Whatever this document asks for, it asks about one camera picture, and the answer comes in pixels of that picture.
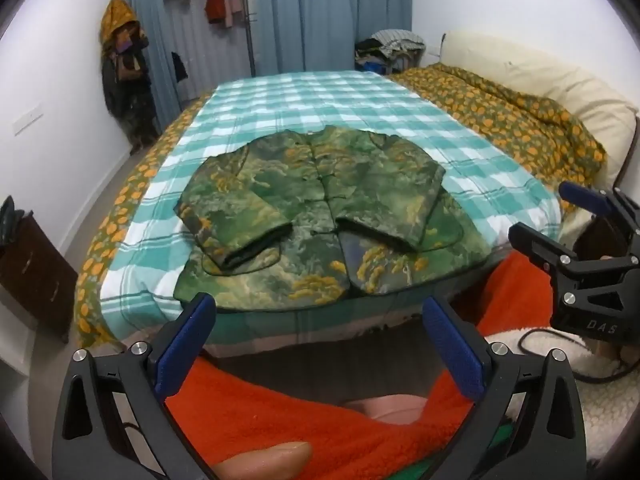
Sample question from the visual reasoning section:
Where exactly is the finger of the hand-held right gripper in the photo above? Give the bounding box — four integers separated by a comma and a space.
558, 182, 640, 261
508, 222, 583, 286

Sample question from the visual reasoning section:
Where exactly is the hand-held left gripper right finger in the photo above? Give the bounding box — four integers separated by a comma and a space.
422, 296, 589, 480

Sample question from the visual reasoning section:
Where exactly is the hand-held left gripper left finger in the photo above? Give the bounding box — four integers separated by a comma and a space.
52, 292, 217, 480

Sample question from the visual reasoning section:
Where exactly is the green patterned jacket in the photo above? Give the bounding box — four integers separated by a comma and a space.
172, 126, 493, 312

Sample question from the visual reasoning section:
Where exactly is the pile of clothes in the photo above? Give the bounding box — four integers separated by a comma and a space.
354, 30, 426, 77

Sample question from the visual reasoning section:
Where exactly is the metal clothes rack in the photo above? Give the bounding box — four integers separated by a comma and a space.
161, 0, 258, 78

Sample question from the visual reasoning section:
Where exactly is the person's left hand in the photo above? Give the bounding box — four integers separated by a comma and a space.
214, 441, 313, 480

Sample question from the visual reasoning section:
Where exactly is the orange floral bedspread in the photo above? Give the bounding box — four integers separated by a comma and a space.
74, 66, 608, 351

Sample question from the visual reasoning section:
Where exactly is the cream pillow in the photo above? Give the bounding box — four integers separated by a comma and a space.
442, 30, 638, 241

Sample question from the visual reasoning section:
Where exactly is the brown wooden nightstand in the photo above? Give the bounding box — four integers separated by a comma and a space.
0, 212, 80, 345

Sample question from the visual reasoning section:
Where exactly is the black cloth item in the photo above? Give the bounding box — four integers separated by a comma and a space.
0, 195, 26, 246

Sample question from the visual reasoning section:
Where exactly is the dark hanging coat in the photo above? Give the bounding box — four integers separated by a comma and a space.
101, 22, 160, 153

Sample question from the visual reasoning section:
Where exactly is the teal white checked blanket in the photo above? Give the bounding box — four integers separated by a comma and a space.
97, 70, 563, 358

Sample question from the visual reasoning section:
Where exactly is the blue curtain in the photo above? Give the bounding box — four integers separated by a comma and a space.
112, 0, 183, 136
252, 0, 413, 78

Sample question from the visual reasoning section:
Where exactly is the yellow hooded garment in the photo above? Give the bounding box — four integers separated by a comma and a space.
99, 0, 148, 56

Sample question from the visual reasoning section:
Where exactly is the black cable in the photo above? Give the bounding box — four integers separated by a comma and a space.
518, 327, 628, 382

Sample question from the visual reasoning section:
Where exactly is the white wall switch plate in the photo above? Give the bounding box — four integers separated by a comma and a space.
12, 102, 43, 137

